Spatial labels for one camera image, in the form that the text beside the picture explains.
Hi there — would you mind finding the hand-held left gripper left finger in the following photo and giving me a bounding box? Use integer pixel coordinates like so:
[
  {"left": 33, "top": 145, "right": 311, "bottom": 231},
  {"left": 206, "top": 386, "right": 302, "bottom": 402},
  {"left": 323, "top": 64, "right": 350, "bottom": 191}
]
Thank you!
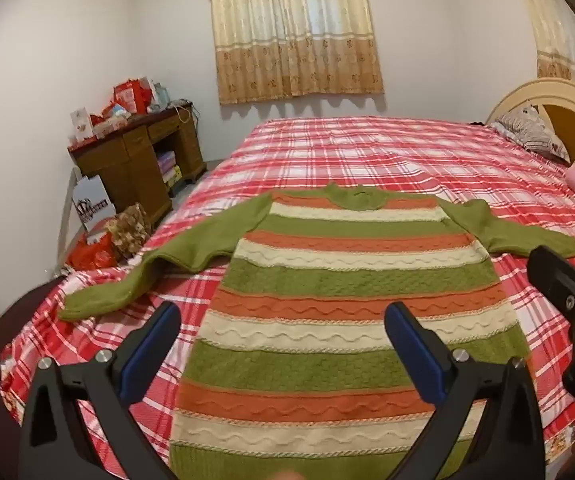
[{"left": 18, "top": 301, "right": 183, "bottom": 480}]

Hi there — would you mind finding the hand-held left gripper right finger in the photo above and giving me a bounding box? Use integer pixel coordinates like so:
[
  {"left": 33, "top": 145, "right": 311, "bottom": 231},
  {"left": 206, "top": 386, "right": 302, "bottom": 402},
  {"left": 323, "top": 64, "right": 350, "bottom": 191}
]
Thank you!
[{"left": 384, "top": 301, "right": 548, "bottom": 480}]

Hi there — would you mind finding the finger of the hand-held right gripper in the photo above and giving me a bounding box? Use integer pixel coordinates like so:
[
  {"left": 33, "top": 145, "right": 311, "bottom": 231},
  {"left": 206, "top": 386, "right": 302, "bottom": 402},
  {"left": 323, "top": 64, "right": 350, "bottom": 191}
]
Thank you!
[{"left": 526, "top": 246, "right": 575, "bottom": 341}]

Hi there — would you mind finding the green orange striped knit sweater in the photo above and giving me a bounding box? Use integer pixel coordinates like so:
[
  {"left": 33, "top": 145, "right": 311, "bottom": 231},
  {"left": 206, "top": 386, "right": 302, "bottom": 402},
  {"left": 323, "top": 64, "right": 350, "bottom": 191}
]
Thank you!
[{"left": 58, "top": 182, "right": 575, "bottom": 480}]

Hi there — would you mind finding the red plastic bag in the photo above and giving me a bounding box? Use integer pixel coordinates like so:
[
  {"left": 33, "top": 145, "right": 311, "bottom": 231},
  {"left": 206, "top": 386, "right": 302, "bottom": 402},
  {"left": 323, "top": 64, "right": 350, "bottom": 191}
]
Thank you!
[{"left": 66, "top": 232, "right": 118, "bottom": 271}]

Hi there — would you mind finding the brown floral cloth bag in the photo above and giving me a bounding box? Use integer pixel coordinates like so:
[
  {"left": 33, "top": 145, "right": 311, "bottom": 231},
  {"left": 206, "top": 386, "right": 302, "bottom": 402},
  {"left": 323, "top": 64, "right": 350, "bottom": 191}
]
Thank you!
[{"left": 108, "top": 203, "right": 151, "bottom": 261}]

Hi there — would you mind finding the grey patterned pillow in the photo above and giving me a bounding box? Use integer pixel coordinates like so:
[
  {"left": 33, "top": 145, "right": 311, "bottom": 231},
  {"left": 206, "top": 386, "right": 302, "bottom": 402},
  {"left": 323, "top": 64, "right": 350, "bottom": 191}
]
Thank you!
[{"left": 495, "top": 106, "right": 571, "bottom": 163}]

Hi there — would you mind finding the brown wooden desk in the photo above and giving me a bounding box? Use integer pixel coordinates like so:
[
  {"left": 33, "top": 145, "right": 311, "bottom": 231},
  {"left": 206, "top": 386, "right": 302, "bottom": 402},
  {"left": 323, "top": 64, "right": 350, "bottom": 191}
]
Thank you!
[{"left": 68, "top": 102, "right": 207, "bottom": 231}]

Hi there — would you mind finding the cream arched bed headboard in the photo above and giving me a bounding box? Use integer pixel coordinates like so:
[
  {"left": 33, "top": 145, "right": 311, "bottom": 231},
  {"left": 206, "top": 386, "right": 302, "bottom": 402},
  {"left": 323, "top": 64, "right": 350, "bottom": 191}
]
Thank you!
[{"left": 486, "top": 77, "right": 575, "bottom": 166}]

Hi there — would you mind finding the bed with red plaid sheet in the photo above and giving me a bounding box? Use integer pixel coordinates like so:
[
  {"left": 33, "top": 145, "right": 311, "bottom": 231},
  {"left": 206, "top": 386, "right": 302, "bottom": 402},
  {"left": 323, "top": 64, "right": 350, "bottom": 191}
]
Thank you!
[{"left": 0, "top": 116, "right": 575, "bottom": 480}]

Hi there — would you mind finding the red boxes clutter on desk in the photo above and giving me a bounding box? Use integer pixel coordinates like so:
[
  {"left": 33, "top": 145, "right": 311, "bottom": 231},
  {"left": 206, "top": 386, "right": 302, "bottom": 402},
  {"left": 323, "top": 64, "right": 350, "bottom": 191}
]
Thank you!
[{"left": 92, "top": 102, "right": 131, "bottom": 138}]

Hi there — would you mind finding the white upright card box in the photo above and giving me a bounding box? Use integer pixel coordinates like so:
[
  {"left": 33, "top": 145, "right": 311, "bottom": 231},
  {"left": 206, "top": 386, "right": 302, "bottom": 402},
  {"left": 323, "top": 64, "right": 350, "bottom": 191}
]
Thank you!
[{"left": 70, "top": 107, "right": 93, "bottom": 143}]

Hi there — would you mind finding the red gift bag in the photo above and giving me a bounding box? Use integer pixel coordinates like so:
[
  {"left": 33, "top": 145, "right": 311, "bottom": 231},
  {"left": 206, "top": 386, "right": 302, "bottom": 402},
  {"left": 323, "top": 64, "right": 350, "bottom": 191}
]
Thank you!
[{"left": 114, "top": 77, "right": 151, "bottom": 113}]

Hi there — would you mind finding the white charging cable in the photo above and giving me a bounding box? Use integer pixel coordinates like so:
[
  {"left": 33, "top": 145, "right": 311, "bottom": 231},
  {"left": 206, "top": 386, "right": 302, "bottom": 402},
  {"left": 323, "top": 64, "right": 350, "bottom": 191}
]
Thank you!
[{"left": 170, "top": 100, "right": 201, "bottom": 123}]

